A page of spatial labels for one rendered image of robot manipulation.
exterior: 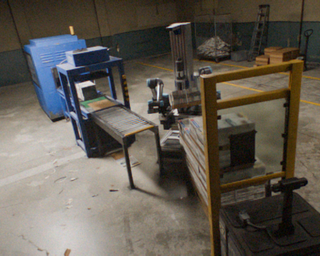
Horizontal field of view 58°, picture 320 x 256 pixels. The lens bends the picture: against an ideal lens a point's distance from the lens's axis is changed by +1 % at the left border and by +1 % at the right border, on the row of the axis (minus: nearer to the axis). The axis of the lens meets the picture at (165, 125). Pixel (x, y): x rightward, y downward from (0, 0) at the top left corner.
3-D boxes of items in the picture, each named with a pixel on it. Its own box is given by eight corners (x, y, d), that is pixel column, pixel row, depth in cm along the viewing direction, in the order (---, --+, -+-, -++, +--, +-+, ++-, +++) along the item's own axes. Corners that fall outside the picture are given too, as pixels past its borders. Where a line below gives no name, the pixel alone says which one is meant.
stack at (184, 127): (206, 165, 439) (204, 114, 406) (241, 215, 333) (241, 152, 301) (182, 170, 433) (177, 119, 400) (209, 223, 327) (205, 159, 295)
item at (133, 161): (141, 163, 466) (141, 162, 465) (125, 169, 453) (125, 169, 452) (130, 154, 495) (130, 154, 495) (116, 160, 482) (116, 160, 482)
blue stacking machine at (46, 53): (103, 109, 741) (86, 24, 659) (52, 123, 682) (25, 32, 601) (86, 97, 861) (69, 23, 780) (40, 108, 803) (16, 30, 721)
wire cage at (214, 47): (232, 60, 1124) (231, 12, 1056) (216, 64, 1086) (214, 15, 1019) (212, 56, 1221) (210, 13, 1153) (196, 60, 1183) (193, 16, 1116)
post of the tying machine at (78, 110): (92, 156, 507) (71, 69, 446) (87, 158, 503) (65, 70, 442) (90, 154, 514) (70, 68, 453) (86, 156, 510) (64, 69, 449)
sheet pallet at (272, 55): (301, 66, 909) (303, 48, 887) (284, 72, 872) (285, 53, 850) (270, 62, 1006) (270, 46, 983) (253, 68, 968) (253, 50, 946)
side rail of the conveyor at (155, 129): (159, 133, 403) (158, 125, 398) (156, 134, 401) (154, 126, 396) (120, 110, 510) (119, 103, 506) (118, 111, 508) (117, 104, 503)
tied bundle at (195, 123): (219, 130, 354) (218, 113, 345) (229, 140, 327) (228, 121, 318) (189, 136, 348) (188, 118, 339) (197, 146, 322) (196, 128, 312)
